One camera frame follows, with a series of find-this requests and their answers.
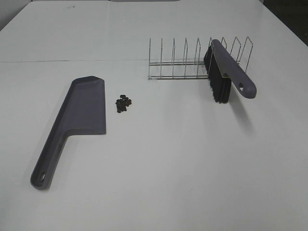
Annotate pile of coffee beans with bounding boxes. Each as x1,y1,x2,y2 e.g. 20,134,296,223
115,94,132,113

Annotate purple plastic dustpan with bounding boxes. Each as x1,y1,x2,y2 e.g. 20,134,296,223
30,76,106,190

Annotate purple brush black bristles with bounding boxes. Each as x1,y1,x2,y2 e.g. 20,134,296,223
204,39,257,103

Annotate chrome wire rack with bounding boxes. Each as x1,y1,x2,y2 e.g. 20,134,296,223
147,37,254,80

